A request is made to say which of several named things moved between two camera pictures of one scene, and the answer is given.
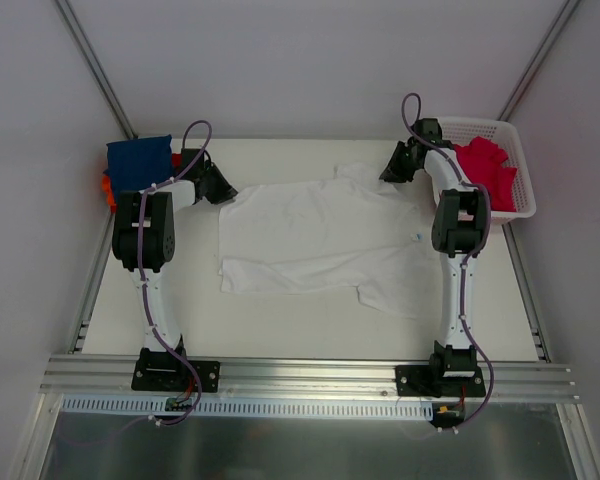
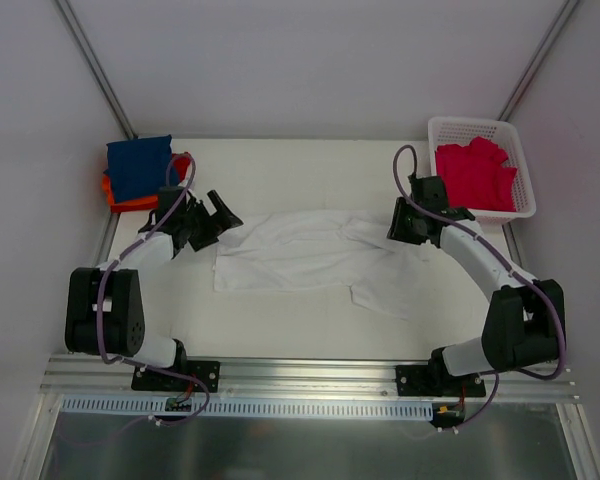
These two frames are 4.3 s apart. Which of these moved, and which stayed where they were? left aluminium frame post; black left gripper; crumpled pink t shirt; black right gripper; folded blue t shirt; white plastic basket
Moved: black left gripper; black right gripper
Stayed: crumpled pink t shirt; left aluminium frame post; white plastic basket; folded blue t shirt
